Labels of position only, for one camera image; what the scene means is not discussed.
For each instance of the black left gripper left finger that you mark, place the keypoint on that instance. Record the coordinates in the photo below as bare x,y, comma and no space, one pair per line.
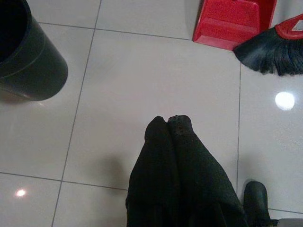
154,179

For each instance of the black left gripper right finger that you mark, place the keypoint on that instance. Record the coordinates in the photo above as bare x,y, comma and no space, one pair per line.
203,184

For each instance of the robot left leg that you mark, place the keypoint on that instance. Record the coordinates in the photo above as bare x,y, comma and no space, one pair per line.
255,201

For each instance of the black round trash bin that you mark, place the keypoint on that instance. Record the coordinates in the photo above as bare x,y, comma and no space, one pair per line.
28,59

